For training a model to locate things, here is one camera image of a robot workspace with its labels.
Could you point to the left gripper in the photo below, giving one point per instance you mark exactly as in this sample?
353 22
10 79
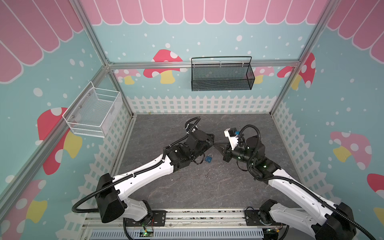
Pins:
210 142

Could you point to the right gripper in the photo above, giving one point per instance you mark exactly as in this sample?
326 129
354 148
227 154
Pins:
228 151

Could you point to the blue padlock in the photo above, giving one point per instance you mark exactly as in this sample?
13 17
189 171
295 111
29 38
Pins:
209 158

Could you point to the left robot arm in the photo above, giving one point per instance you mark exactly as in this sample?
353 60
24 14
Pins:
111 199

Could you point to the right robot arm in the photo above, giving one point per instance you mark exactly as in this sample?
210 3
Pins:
320 218

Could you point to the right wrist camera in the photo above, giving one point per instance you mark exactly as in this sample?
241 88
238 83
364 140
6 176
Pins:
233 135

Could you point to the black wire basket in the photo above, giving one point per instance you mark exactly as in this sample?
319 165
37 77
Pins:
222 73

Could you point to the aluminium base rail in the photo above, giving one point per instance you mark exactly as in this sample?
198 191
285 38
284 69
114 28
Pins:
179 224

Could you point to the white wire basket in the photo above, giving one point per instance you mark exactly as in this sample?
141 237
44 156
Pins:
93 112

